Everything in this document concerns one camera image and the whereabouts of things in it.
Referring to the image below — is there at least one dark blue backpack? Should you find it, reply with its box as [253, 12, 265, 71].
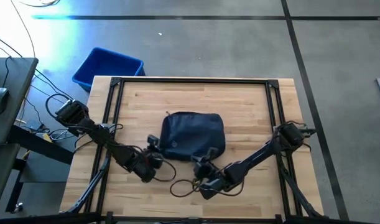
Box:
[158, 111, 227, 163]

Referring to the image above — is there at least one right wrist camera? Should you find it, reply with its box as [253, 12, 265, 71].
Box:
[204, 147, 220, 162]

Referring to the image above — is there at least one black aluminium table frame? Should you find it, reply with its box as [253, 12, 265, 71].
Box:
[58, 77, 326, 224]

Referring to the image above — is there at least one low black desk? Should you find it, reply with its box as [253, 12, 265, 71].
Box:
[0, 142, 21, 218]

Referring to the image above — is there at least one black clamp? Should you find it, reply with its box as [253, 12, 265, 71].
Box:
[301, 127, 317, 138]

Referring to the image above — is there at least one thin grey floor cable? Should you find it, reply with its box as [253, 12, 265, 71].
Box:
[9, 0, 37, 58]

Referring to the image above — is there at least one black desk leg frame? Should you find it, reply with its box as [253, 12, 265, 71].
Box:
[4, 124, 75, 214]

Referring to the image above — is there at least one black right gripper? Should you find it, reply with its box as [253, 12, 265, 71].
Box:
[190, 154, 221, 182]

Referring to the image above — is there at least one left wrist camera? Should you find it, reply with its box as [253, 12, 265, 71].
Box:
[146, 134, 160, 153]

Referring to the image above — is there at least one black mouse cable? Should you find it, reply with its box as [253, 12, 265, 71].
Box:
[2, 55, 12, 90]

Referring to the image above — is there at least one black floor cable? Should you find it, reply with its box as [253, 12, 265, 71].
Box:
[0, 29, 86, 110]

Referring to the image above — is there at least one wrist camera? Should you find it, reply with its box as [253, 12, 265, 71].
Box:
[146, 134, 160, 153]
[204, 147, 220, 162]

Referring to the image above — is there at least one blue plastic bin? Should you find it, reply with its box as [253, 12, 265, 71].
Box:
[72, 47, 146, 93]

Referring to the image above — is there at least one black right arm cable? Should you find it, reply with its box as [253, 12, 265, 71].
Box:
[169, 177, 246, 198]

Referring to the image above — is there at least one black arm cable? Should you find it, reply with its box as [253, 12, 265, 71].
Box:
[45, 92, 76, 119]
[169, 177, 246, 198]

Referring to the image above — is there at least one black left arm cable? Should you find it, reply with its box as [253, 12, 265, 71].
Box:
[45, 92, 76, 119]

